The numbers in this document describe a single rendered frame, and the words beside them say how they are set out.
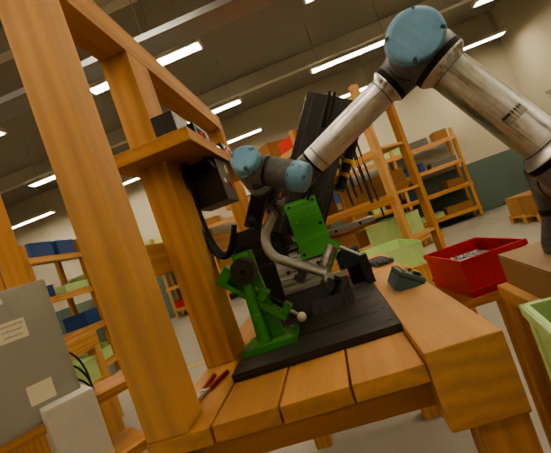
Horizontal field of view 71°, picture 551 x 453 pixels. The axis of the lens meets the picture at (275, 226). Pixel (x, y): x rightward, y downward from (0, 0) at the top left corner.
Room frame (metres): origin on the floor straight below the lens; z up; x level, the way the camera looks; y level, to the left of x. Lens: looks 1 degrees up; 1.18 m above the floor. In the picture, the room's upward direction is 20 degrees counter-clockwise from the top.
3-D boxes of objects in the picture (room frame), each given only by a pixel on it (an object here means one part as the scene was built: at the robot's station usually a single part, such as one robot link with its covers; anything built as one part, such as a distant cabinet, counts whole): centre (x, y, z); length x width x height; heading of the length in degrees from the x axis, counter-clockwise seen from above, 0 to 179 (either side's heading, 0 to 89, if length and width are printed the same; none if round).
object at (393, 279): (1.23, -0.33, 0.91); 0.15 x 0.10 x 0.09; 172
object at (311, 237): (1.38, -0.11, 1.17); 0.13 x 0.12 x 0.20; 172
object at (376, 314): (1.46, -0.06, 0.89); 1.10 x 0.42 x 0.02; 172
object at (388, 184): (4.79, -0.71, 1.19); 2.30 x 0.55 x 2.39; 34
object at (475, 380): (1.42, -0.34, 0.82); 1.50 x 0.14 x 0.15; 172
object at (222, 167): (1.38, 0.16, 1.42); 0.17 x 0.12 x 0.15; 172
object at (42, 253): (6.33, 3.33, 1.14); 2.45 x 0.55 x 2.28; 173
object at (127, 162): (1.50, 0.20, 1.52); 0.90 x 0.25 x 0.04; 172
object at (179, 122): (1.20, 0.20, 1.59); 0.15 x 0.07 x 0.07; 172
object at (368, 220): (1.53, -0.17, 1.11); 0.39 x 0.16 x 0.03; 82
